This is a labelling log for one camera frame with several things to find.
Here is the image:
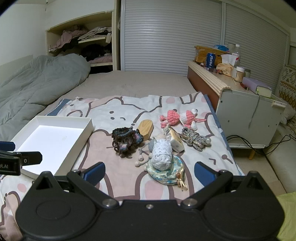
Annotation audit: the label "jar with white lid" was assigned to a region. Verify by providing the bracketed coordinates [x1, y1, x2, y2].
[234, 66, 247, 82]

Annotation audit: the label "grey crochet pouch with cords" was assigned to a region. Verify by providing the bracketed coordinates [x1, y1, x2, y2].
[135, 138, 158, 168]

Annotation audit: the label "clear water bottle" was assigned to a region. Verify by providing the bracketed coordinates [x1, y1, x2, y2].
[232, 44, 241, 68]

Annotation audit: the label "cream open shelf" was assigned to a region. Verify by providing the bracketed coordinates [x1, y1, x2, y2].
[45, 10, 121, 71]

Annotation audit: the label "patterned cushion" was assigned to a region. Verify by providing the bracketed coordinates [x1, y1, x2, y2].
[276, 65, 296, 105]

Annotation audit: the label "blue cola can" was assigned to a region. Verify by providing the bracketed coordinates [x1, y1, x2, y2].
[206, 52, 216, 70]

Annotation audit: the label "pink crumpled clothes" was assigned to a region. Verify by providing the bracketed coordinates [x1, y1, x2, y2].
[49, 25, 88, 53]

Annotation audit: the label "braided rope ornament with pearl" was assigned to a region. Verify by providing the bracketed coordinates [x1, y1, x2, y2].
[180, 127, 212, 151]

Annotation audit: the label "black cable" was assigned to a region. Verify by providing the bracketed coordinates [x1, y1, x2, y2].
[225, 134, 296, 161]

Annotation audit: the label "purple book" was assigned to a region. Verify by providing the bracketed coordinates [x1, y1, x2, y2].
[241, 77, 273, 97]

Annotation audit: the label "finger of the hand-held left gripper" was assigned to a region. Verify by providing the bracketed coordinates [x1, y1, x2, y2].
[0, 141, 16, 151]
[0, 151, 43, 166]

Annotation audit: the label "grey duvet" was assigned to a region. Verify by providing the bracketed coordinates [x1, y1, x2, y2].
[0, 54, 91, 141]

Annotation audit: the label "white bedside cabinet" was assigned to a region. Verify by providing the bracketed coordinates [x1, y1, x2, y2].
[215, 70, 287, 160]

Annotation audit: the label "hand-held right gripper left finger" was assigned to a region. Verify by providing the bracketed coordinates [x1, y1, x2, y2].
[35, 162, 119, 208]

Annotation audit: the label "dark crochet pouch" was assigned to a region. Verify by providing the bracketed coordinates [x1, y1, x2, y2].
[112, 128, 144, 159]

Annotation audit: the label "yellow tissue pack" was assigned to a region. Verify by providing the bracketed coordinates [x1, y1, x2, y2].
[165, 126, 185, 153]

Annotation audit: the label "yellow storage box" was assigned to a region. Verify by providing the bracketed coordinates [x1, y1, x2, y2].
[194, 45, 230, 65]

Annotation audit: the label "beige bed mattress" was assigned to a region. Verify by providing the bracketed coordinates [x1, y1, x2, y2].
[47, 70, 197, 109]

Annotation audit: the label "printed blanket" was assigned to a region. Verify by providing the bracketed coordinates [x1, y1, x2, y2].
[0, 92, 245, 241]

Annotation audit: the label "oval wooden box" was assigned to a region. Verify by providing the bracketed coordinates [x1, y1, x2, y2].
[136, 119, 154, 142]

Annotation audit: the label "pink white crochet toy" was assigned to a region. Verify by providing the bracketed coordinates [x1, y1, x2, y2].
[179, 108, 207, 130]

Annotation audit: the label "beige folded clothes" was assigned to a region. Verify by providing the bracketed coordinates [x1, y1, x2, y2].
[77, 26, 113, 41]

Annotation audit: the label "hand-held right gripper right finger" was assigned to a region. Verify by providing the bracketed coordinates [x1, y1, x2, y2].
[181, 162, 265, 208]

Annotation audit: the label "white cardboard box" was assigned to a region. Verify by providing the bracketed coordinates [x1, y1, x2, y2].
[10, 115, 94, 180]

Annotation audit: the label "pale brocade pouch with tassel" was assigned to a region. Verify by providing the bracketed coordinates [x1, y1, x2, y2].
[145, 155, 188, 192]

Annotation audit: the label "wooden ribbed headboard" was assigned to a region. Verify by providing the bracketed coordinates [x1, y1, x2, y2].
[187, 60, 232, 112]

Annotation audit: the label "beige patterned tissue box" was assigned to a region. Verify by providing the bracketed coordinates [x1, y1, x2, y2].
[216, 54, 237, 77]

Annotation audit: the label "dark clothes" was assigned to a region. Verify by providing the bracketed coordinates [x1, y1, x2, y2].
[80, 44, 114, 61]

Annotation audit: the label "yellow-green cloth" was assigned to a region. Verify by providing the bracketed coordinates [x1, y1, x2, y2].
[275, 192, 296, 241]

